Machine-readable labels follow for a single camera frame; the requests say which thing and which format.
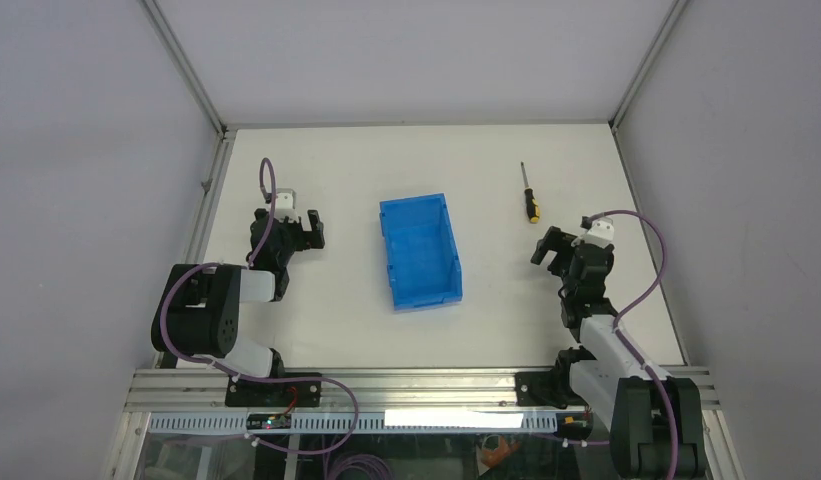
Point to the orange object under table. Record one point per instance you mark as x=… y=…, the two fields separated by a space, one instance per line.
x=494 y=449

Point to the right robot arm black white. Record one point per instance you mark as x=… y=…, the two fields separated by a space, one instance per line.
x=654 y=419

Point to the black yellow screwdriver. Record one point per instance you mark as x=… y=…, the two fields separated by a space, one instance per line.
x=531 y=205

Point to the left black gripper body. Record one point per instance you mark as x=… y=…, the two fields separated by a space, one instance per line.
x=299 y=234

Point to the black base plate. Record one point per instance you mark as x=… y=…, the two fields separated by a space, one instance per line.
x=545 y=388
x=303 y=391

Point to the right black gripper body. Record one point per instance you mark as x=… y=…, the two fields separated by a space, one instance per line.
x=568 y=252

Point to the blue plastic bin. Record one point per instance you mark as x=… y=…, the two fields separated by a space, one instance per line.
x=422 y=260

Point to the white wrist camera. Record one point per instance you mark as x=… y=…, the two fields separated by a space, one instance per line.
x=598 y=231
x=285 y=206

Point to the aluminium mounting rail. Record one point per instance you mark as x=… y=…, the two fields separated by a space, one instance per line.
x=372 y=389

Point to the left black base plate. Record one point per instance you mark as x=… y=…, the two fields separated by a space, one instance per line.
x=303 y=391

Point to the white slotted cable duct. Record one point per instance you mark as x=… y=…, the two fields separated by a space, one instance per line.
x=388 y=422

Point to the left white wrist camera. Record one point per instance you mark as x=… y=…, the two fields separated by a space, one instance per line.
x=285 y=206

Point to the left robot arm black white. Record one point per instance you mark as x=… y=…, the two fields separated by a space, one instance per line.
x=197 y=319

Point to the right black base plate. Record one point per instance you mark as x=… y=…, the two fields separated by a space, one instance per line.
x=545 y=388

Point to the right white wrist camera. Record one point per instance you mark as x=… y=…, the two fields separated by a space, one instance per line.
x=598 y=231

